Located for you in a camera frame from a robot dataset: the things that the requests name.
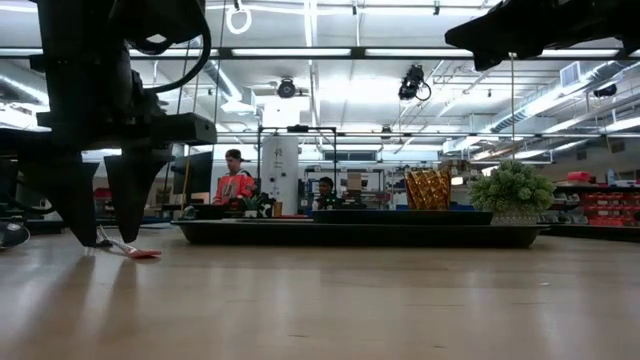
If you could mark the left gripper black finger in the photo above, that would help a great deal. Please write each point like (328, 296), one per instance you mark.
(130, 190)
(70, 195)

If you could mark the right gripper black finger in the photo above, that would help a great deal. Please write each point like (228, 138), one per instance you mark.
(500, 30)

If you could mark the amber ribbed glass cup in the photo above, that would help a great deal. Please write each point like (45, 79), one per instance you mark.
(427, 190)

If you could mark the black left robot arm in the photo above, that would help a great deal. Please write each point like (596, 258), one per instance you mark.
(85, 25)

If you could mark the black rectangular tray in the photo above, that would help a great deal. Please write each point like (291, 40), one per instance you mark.
(350, 237)

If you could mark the black monitor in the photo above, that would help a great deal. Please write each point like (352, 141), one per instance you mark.
(195, 172)

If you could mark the person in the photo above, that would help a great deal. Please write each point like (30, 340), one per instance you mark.
(234, 187)
(327, 197)

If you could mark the small potted plant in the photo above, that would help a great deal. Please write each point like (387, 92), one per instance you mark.
(251, 206)

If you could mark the black overhead beam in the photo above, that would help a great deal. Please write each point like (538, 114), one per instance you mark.
(360, 52)

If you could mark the white cylindrical tank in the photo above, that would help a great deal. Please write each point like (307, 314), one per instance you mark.
(279, 175)

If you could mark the green potted plant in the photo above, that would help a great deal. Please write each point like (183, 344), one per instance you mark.
(510, 190)

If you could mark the round black ceiling fixture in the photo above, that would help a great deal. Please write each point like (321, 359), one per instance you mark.
(286, 88)

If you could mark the red storage bins rack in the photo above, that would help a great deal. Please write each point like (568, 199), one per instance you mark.
(612, 210)

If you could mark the silver ventilation duct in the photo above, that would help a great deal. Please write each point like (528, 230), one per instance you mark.
(530, 107)

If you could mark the black ceiling-mounted camera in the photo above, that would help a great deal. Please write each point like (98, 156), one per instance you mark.
(411, 82)

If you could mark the black aluminium table frame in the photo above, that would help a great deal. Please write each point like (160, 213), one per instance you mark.
(600, 233)

